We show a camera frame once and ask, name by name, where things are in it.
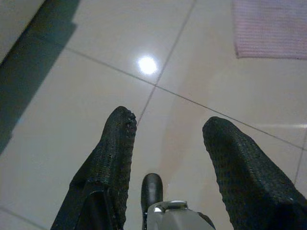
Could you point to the pink ribbed floor mat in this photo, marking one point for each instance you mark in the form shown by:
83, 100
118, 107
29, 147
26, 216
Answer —
271, 26

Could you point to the dark cabinet kickboard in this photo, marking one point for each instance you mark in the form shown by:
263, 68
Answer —
31, 67

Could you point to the black robot foot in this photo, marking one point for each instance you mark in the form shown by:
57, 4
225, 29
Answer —
151, 189

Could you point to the silver robot leg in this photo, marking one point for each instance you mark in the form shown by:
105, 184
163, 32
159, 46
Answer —
172, 218

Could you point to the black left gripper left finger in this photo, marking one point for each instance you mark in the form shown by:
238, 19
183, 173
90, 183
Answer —
112, 153

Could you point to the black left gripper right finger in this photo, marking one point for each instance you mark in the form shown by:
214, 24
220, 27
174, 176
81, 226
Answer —
242, 172

